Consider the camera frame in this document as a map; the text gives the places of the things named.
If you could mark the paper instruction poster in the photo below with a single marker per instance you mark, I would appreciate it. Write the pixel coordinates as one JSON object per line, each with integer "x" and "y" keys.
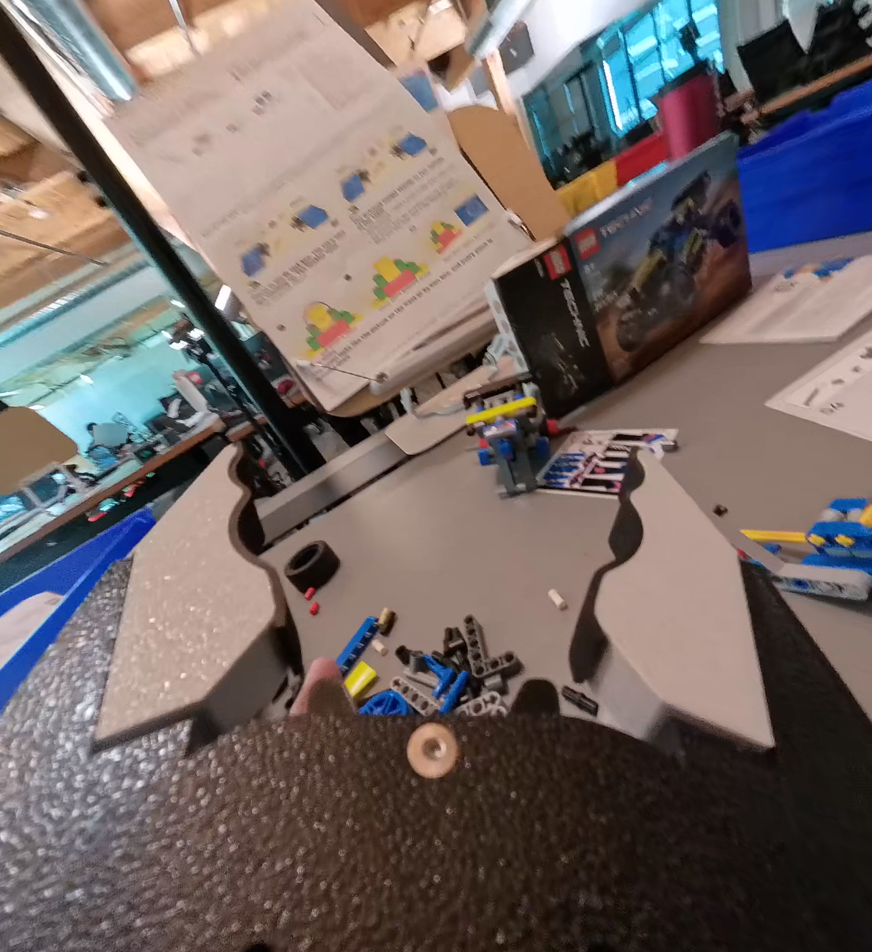
{"x": 294, "y": 186}

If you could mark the black lego pin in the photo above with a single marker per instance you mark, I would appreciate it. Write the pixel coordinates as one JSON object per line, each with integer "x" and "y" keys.
{"x": 579, "y": 700}

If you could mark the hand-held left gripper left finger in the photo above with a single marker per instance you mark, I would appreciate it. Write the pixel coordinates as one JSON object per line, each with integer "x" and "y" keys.
{"x": 190, "y": 610}

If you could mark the small blue lego assembly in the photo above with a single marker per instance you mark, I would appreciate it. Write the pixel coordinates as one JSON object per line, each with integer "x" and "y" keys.
{"x": 853, "y": 543}

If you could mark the silver ventilation duct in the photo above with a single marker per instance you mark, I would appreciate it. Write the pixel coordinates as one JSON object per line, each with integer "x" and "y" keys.
{"x": 71, "y": 44}

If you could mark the black lego set box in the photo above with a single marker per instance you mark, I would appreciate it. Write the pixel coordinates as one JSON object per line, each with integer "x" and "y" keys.
{"x": 629, "y": 297}

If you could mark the white paper leaflet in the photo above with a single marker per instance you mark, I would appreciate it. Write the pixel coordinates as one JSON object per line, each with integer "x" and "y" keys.
{"x": 815, "y": 305}

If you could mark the black lego tyre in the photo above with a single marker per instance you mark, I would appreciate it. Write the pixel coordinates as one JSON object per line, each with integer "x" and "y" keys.
{"x": 302, "y": 573}

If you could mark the lego sticker sheet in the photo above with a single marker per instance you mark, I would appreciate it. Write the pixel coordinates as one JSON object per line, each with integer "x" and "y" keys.
{"x": 600, "y": 465}

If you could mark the small white lego piece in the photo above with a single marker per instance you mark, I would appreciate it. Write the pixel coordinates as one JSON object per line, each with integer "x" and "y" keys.
{"x": 557, "y": 599}

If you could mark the open lego instruction booklet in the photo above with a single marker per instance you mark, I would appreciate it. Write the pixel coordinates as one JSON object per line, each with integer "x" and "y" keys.
{"x": 845, "y": 387}

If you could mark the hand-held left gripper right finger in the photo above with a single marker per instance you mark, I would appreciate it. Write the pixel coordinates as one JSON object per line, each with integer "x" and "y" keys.
{"x": 681, "y": 632}

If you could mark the blue lego vehicle chassis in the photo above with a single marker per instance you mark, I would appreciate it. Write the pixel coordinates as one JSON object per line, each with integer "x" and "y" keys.
{"x": 510, "y": 439}

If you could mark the person's left hand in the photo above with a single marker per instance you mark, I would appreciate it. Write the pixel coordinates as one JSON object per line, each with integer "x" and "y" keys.
{"x": 324, "y": 688}

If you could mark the black metal post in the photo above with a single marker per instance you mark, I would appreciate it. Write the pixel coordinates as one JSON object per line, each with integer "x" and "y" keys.
{"x": 146, "y": 223}

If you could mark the brown cardboard sheet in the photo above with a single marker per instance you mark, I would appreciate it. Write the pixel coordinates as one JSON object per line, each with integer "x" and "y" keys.
{"x": 503, "y": 171}

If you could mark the pile of loose lego pieces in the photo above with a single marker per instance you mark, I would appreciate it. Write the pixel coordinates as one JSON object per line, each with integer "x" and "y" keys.
{"x": 443, "y": 669}

